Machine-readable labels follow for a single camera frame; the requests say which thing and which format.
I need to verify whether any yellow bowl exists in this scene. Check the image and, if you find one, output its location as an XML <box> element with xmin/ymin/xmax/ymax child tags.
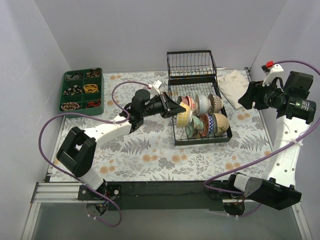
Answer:
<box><xmin>176</xmin><ymin>102</ymin><xmax>193</xmax><ymax>128</ymax></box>

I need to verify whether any red floral bowl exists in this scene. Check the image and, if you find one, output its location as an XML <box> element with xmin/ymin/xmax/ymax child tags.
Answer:
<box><xmin>181</xmin><ymin>95</ymin><xmax>196</xmax><ymax>115</ymax></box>

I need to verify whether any plain white bowl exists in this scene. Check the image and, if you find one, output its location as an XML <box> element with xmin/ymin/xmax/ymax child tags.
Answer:
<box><xmin>195</xmin><ymin>94</ymin><xmax>211</xmax><ymax>116</ymax></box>

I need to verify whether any mint green bowl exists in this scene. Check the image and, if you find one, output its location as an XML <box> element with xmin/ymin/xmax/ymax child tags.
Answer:
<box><xmin>185</xmin><ymin>115</ymin><xmax>204</xmax><ymax>139</ymax></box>

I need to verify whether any black wire dish rack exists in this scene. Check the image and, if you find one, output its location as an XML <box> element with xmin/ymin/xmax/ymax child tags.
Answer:
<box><xmin>166</xmin><ymin>50</ymin><xmax>233</xmax><ymax>146</ymax></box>

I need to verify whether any brown patterned bowl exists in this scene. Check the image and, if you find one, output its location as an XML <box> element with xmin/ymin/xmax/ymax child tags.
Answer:
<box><xmin>208</xmin><ymin>93</ymin><xmax>224</xmax><ymax>115</ymax></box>

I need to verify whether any cream white bowl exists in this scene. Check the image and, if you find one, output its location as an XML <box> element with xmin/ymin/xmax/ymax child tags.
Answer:
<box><xmin>212</xmin><ymin>113</ymin><xmax>230</xmax><ymax>136</ymax></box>

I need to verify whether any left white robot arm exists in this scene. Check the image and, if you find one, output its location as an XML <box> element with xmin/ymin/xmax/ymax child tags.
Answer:
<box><xmin>56</xmin><ymin>89</ymin><xmax>186</xmax><ymax>200</ymax></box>

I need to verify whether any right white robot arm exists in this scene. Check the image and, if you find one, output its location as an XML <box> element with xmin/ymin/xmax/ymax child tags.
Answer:
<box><xmin>226</xmin><ymin>71</ymin><xmax>316</xmax><ymax>210</ymax></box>

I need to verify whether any white folded cloth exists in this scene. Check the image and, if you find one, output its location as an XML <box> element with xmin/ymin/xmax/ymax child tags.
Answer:
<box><xmin>217</xmin><ymin>70</ymin><xmax>249</xmax><ymax>110</ymax></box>

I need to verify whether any floral table mat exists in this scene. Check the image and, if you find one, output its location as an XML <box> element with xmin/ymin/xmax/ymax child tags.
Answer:
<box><xmin>58</xmin><ymin>70</ymin><xmax>272</xmax><ymax>182</ymax></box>

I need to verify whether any green compartment tray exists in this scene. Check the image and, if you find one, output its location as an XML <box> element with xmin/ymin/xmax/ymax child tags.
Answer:
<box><xmin>58</xmin><ymin>67</ymin><xmax>104</xmax><ymax>116</ymax></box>

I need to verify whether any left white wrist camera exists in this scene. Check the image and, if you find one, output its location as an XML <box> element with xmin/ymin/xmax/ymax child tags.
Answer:
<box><xmin>148</xmin><ymin>80</ymin><xmax>162</xmax><ymax>96</ymax></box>

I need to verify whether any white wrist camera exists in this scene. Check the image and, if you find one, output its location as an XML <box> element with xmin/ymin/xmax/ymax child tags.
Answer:
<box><xmin>261</xmin><ymin>61</ymin><xmax>284</xmax><ymax>87</ymax></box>
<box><xmin>148</xmin><ymin>80</ymin><xmax>162</xmax><ymax>96</ymax></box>

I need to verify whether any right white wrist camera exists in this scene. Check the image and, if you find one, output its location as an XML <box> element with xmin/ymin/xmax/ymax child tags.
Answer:
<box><xmin>261</xmin><ymin>61</ymin><xmax>284</xmax><ymax>87</ymax></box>

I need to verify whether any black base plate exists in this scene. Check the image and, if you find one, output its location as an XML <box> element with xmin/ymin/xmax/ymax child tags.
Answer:
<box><xmin>77</xmin><ymin>178</ymin><xmax>256</xmax><ymax>211</ymax></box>

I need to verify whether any aluminium frame rail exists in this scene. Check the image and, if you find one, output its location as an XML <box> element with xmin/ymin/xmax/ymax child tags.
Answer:
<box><xmin>31</xmin><ymin>181</ymin><xmax>301</xmax><ymax>204</ymax></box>

